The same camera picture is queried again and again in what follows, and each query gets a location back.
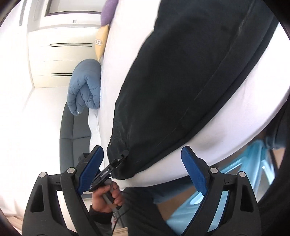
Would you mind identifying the black denim pants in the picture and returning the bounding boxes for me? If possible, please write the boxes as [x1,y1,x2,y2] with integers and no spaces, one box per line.
[107,1,278,180]

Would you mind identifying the person left hand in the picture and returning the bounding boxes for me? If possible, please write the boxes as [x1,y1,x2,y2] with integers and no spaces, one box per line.
[92,181,124,213]

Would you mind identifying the light blue plastic stool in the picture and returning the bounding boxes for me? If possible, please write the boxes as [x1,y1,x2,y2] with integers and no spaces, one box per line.
[166,139,276,236]

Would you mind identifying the blue folded duvet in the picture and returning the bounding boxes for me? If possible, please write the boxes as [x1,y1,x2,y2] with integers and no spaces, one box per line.
[67,59,101,116]

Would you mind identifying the white bed sheet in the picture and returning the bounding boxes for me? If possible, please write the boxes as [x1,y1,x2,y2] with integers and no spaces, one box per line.
[89,1,289,188]

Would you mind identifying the yellow pillow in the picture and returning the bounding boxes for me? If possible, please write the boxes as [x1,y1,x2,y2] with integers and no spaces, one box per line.
[94,25,109,62]

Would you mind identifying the white wardrobe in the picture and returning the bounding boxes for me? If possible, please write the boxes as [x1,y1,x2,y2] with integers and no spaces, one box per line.
[19,0,105,88]

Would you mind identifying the purple pillow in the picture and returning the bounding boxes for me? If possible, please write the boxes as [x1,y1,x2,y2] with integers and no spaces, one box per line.
[101,0,119,27]

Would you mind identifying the black cable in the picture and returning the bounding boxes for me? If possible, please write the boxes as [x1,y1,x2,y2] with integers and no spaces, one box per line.
[111,204,130,236]

